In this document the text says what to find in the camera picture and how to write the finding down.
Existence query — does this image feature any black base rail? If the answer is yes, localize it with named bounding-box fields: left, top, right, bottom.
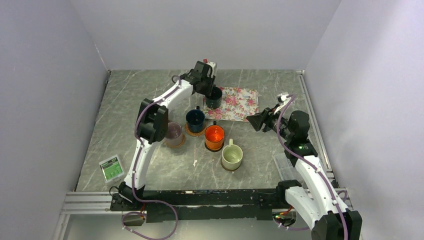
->
left=110, top=188, right=290, bottom=223

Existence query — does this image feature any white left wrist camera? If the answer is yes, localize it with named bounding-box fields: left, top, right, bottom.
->
left=202, top=58, right=217, bottom=78

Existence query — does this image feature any dark green mug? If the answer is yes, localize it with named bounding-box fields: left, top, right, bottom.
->
left=205, top=86, right=223, bottom=109

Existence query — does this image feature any dark wooden coaster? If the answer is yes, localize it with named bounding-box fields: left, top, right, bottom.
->
left=221, top=164, right=241, bottom=172

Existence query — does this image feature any navy blue mug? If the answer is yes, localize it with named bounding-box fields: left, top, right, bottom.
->
left=185, top=106, right=206, bottom=133

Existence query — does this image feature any orange black round coaster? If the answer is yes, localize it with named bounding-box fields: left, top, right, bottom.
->
left=204, top=143, right=224, bottom=152

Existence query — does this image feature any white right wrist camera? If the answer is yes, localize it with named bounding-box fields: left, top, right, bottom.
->
left=273, top=92, right=295, bottom=114

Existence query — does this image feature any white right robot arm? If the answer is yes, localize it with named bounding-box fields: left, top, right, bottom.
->
left=246, top=108, right=363, bottom=240

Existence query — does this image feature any floral serving tray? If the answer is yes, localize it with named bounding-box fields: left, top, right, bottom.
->
left=200, top=87, right=259, bottom=122

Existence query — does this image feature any pale green mug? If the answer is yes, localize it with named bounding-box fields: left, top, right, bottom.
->
left=220, top=138, right=243, bottom=169

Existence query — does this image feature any woven rattan coaster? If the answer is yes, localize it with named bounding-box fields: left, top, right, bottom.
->
left=184, top=123, right=207, bottom=137
left=165, top=136, right=186, bottom=148

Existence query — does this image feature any mauve grey mug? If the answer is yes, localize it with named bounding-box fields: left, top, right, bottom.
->
left=164, top=121, right=184, bottom=145

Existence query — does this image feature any green label tag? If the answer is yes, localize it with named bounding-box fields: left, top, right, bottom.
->
left=99, top=154, right=125, bottom=184

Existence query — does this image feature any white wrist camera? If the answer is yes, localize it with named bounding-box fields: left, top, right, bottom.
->
left=202, top=58, right=217, bottom=78
left=273, top=92, right=295, bottom=114

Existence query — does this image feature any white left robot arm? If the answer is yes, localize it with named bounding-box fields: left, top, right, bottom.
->
left=118, top=59, right=217, bottom=210

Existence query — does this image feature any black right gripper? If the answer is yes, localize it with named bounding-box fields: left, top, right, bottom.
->
left=246, top=104, right=294, bottom=141

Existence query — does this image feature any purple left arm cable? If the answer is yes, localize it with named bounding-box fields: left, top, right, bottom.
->
left=121, top=75, right=182, bottom=240

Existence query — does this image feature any orange mug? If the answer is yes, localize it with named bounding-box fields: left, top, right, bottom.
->
left=204, top=121, right=225, bottom=149

